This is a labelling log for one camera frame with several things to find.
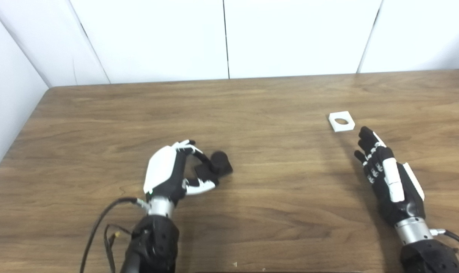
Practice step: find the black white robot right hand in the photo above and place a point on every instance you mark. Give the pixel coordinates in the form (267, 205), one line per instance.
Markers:
(400, 210)

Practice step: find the black white robot left hand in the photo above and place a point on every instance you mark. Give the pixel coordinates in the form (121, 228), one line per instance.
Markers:
(161, 168)

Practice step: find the black peg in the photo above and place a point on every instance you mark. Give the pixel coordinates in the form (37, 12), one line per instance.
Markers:
(220, 165)

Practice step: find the white square piece with hole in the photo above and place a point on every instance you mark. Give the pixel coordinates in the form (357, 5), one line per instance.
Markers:
(334, 122)

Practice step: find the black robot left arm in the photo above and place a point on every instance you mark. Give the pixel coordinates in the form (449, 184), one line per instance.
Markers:
(155, 242)

